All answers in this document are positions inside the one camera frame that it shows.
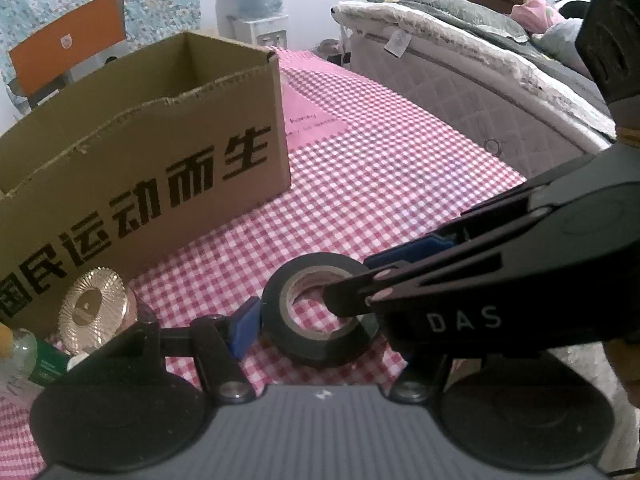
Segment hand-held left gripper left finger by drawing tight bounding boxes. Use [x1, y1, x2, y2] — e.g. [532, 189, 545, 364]
[65, 297, 262, 406]

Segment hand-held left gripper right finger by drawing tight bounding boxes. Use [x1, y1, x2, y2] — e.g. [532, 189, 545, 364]
[387, 352, 453, 406]

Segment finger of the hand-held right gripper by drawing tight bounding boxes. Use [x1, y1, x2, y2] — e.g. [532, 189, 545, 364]
[322, 210, 566, 318]
[364, 180, 547, 272]

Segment black tape roll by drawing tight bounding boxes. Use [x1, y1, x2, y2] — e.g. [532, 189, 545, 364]
[262, 254, 381, 368]

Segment brown cardboard box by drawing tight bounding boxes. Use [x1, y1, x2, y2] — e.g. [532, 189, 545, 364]
[0, 31, 292, 338]

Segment white bottle with green label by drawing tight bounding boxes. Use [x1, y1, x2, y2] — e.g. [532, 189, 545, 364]
[30, 337, 90, 386]

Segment person's right hand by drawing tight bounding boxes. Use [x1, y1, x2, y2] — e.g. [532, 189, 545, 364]
[602, 341, 640, 441]

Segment white fluffy cloth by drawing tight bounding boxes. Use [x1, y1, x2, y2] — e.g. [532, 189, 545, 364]
[547, 347, 621, 401]

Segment pink checked blanket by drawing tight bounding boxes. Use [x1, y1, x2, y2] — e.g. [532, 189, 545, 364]
[0, 47, 528, 480]

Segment quilted mattress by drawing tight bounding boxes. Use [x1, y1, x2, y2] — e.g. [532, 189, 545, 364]
[350, 30, 616, 181]

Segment dark cloth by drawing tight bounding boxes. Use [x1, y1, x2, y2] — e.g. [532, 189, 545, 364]
[317, 39, 352, 66]

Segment clear bottle with orange cap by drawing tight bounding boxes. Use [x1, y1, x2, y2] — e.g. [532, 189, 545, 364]
[0, 324, 41, 401]

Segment white fleece bed pad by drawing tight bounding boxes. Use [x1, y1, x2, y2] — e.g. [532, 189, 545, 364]
[332, 2, 617, 141]

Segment grey blanket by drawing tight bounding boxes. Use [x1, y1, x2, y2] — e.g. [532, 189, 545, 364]
[400, 0, 601, 101]

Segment pink cloth bundle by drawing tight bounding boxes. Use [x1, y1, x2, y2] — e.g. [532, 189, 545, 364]
[510, 0, 568, 28]

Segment black white plush toy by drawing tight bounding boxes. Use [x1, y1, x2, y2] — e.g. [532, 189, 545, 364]
[552, 0, 594, 19]

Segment printed product carton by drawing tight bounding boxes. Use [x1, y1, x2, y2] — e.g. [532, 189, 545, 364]
[7, 47, 133, 111]

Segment orange box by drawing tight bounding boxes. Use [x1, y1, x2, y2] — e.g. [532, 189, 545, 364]
[9, 0, 126, 96]

